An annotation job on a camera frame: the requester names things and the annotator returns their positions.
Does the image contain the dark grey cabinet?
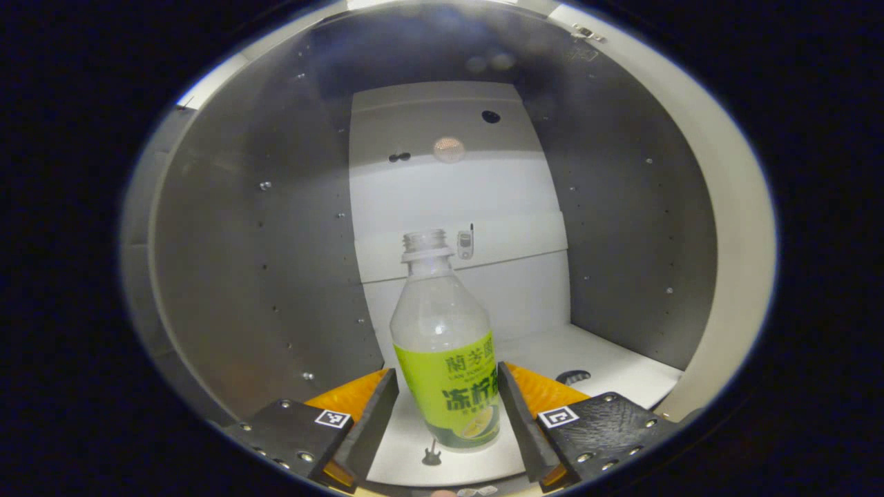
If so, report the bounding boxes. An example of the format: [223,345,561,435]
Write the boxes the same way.
[121,0,719,494]

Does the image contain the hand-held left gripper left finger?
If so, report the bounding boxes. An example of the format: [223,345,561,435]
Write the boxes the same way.
[223,367,401,493]

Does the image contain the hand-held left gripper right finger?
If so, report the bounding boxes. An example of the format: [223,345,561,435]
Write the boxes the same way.
[497,360,682,493]

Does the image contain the clear bottle green label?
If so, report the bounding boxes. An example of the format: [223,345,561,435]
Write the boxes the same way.
[389,229,501,453]

